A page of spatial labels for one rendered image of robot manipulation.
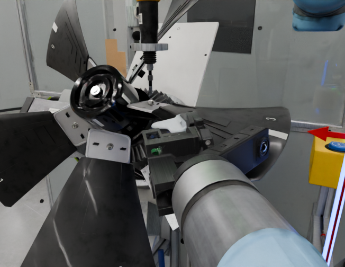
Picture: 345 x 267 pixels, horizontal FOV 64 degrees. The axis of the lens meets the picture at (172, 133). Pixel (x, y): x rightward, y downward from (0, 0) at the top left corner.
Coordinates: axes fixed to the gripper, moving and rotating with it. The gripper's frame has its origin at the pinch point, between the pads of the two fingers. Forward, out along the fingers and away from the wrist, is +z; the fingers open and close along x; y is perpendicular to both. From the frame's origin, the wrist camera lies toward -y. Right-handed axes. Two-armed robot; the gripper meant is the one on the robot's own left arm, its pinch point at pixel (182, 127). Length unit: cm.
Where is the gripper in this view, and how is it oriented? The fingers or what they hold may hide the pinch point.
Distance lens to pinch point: 46.0
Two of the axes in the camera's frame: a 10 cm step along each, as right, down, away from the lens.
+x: 1.0, 9.3, 3.5
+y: -9.8, 1.6, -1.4
